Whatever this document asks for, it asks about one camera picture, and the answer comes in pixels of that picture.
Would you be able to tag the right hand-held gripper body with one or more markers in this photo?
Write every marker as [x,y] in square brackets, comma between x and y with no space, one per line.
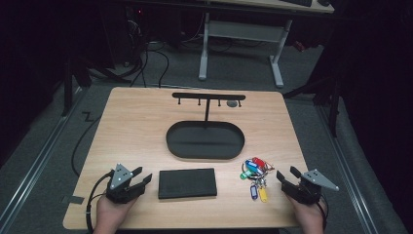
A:
[307,190]

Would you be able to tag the aluminium floor rail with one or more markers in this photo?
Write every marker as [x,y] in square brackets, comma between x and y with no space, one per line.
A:
[39,162]
[350,169]

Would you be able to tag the person's left hand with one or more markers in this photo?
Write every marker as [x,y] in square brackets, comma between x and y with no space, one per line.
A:
[108,216]

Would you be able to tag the grey round table grommet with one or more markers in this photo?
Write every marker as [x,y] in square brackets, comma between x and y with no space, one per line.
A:
[232,103]

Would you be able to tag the black key stand with tray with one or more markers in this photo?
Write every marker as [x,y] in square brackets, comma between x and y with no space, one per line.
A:
[204,141]

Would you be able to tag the black keyboard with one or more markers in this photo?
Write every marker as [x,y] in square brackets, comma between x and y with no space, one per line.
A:
[297,2]

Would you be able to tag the grey tape patch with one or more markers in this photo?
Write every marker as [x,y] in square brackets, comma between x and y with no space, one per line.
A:
[73,199]

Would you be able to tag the person's right hand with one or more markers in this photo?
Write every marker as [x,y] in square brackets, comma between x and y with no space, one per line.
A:
[310,219]

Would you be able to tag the dark computer tower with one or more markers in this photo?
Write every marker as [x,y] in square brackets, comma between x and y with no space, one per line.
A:
[128,35]

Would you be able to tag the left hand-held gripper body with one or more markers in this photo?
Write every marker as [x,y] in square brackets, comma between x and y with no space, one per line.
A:
[120,182]

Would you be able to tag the grey desk with metal legs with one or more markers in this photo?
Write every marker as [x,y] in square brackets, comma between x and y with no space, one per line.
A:
[242,31]

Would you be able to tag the black metal stand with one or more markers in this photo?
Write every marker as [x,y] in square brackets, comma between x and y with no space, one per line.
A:
[332,107]
[67,87]

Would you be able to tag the black wallet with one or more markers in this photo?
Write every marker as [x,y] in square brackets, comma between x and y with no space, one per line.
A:
[186,183]

